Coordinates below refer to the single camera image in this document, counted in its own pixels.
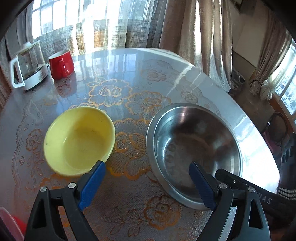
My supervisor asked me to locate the yellow bowl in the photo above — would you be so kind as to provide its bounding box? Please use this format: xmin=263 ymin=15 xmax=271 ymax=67
xmin=43 ymin=106 xmax=115 ymax=177

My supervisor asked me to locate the stainless steel bowl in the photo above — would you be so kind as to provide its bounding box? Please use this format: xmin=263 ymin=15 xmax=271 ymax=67
xmin=146 ymin=103 xmax=242 ymax=210

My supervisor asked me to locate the red plastic bowl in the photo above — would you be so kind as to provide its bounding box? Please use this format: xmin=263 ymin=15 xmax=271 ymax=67
xmin=1 ymin=207 xmax=27 ymax=240

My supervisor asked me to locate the dark wooden chair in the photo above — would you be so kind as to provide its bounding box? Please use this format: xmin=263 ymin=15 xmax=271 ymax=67
xmin=261 ymin=112 xmax=288 ymax=146

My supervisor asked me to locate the glass kettle white base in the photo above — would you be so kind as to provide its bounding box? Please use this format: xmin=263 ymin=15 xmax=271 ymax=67
xmin=9 ymin=41 xmax=49 ymax=91

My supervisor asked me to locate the red mug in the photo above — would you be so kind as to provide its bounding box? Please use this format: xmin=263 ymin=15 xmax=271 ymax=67
xmin=49 ymin=50 xmax=74 ymax=80

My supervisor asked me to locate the beige curtain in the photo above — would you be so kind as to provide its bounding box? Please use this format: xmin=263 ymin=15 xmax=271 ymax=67
xmin=159 ymin=0 xmax=232 ymax=92

